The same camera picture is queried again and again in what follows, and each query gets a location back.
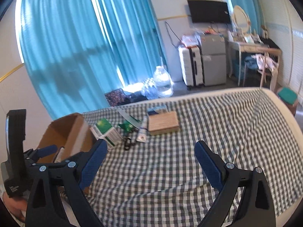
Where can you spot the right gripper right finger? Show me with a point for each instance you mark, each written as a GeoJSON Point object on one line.
{"type": "Point", "coordinates": [256, 206]}

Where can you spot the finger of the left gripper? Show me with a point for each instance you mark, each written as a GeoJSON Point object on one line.
{"type": "Point", "coordinates": [35, 155]}

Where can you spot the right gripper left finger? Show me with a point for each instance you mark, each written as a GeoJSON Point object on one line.
{"type": "Point", "coordinates": [45, 207]}

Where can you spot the person left hand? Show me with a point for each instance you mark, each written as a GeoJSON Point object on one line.
{"type": "Point", "coordinates": [17, 206]}

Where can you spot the brown cardboard box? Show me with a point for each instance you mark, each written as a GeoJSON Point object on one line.
{"type": "Point", "coordinates": [71, 134]}

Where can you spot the green white medicine box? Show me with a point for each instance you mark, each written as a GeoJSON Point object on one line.
{"type": "Point", "coordinates": [103, 129]}

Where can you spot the black scissors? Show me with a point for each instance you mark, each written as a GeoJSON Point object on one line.
{"type": "Point", "coordinates": [128, 142]}

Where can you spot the toothpaste tube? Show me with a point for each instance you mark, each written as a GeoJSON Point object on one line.
{"type": "Point", "coordinates": [142, 133]}

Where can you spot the checkered bed sheet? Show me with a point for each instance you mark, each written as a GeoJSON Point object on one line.
{"type": "Point", "coordinates": [160, 183]}

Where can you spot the long grey flat strip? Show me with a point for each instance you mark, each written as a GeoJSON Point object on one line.
{"type": "Point", "coordinates": [136, 123]}

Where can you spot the dark patterned bag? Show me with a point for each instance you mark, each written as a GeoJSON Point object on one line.
{"type": "Point", "coordinates": [116, 97]}

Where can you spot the flat brown cardboard package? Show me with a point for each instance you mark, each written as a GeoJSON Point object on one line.
{"type": "Point", "coordinates": [163, 123]}

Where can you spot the blue white small box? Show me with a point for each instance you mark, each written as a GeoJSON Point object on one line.
{"type": "Point", "coordinates": [157, 110]}

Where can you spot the teal stool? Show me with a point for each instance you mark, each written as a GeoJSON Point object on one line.
{"type": "Point", "coordinates": [289, 98]}

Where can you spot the pack of water bottles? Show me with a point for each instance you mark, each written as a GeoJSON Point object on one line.
{"type": "Point", "coordinates": [149, 89]}

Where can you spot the blue window curtain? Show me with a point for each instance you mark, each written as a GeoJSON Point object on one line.
{"type": "Point", "coordinates": [77, 51]}

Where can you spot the large clear water jug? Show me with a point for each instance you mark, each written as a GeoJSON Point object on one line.
{"type": "Point", "coordinates": [163, 82]}

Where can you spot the wooden chair with clothes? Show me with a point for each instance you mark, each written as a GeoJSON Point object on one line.
{"type": "Point", "coordinates": [260, 71]}

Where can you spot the grey mini fridge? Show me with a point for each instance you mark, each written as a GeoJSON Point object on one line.
{"type": "Point", "coordinates": [213, 54]}

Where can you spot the wooden dressing desk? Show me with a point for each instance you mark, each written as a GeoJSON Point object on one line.
{"type": "Point", "coordinates": [248, 48]}

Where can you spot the white suitcase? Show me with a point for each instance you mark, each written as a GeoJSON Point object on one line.
{"type": "Point", "coordinates": [191, 66]}

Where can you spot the oval vanity mirror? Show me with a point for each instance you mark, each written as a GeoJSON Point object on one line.
{"type": "Point", "coordinates": [241, 21]}

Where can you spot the black wall television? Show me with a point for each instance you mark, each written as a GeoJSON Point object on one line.
{"type": "Point", "coordinates": [206, 11]}

